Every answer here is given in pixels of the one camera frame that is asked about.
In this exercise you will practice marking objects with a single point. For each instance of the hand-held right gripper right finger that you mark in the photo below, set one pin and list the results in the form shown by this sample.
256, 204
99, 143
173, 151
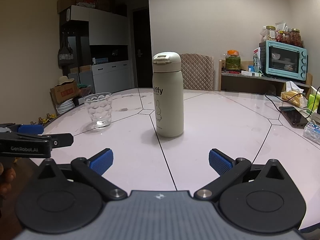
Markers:
218, 163

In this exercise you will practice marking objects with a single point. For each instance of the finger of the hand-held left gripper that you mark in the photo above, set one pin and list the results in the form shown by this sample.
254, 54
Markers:
62, 140
31, 128

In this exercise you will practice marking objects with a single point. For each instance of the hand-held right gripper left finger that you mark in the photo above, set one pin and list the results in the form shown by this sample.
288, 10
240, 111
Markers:
101, 162

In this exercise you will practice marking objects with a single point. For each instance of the cream thermos bottle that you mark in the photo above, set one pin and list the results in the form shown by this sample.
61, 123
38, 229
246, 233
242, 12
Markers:
168, 105

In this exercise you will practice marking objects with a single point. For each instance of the cream bottle cap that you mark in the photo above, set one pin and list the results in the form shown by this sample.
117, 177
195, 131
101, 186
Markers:
166, 61

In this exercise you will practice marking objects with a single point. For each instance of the yellow-capped oil bottle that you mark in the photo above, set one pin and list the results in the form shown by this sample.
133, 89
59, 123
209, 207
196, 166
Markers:
41, 120
51, 117

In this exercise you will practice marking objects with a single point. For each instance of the person's left hand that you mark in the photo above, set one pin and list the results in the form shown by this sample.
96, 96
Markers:
6, 180

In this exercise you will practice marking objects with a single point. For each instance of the white plastic bucket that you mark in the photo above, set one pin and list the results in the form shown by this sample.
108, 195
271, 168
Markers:
65, 107

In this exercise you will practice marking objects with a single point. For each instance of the red-printed cardboard box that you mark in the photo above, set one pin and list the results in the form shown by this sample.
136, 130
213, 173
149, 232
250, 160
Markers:
65, 93

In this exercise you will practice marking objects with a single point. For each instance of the clear dimpled glass cup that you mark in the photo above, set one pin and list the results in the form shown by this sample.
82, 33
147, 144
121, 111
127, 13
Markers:
98, 110

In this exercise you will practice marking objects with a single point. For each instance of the colourful plastic bags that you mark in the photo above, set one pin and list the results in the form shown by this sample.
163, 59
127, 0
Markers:
84, 90

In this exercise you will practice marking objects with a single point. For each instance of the straw hat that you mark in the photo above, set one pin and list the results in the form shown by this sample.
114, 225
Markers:
65, 81

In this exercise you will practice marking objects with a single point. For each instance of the grey hanging bag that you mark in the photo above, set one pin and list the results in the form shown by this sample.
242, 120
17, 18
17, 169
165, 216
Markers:
65, 55

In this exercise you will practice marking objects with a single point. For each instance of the wooden side shelf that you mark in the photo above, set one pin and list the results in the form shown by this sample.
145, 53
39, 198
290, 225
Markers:
245, 85

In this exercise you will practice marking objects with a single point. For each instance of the black smartphone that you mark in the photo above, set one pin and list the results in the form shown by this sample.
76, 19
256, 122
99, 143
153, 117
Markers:
293, 116

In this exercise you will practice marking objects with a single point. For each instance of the red scissors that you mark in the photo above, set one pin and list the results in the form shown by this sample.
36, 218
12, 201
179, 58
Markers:
232, 72

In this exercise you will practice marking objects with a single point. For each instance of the beige quilted chair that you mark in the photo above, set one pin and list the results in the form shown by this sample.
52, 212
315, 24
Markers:
197, 72

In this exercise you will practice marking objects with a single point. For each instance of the flat white box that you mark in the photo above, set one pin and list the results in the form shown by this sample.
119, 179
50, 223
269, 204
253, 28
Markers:
251, 73

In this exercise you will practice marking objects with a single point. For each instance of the blue and white tissue pack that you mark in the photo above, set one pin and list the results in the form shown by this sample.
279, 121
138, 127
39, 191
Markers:
312, 132

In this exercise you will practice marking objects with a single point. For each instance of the yellow tissue pack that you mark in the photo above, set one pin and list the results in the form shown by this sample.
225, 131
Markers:
293, 98

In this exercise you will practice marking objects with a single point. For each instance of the orange-lidded pickle jar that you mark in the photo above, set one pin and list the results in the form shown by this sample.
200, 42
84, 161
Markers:
233, 61

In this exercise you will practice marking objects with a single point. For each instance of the green and white package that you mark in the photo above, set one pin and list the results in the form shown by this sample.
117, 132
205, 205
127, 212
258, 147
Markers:
257, 61

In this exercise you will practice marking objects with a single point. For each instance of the green wipes pack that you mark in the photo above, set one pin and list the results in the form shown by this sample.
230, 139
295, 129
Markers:
313, 101

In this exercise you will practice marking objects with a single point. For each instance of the white and black cabinet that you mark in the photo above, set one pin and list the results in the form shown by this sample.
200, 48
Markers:
105, 30

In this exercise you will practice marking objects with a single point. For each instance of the dark door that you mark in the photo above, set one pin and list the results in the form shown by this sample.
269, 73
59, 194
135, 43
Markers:
142, 50

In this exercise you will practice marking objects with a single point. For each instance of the teal toaster oven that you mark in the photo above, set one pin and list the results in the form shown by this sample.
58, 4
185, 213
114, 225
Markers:
282, 60

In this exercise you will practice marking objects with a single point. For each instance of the brown cardboard box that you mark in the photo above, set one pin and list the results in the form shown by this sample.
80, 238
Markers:
70, 2

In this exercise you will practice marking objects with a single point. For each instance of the short chili jar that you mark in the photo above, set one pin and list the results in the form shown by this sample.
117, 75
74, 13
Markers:
283, 37

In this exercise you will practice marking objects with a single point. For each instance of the tall chili jar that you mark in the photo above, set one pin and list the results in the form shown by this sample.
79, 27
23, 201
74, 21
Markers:
295, 38

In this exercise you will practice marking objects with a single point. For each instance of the white paper packet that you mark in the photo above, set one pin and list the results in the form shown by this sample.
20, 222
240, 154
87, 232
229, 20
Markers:
282, 27

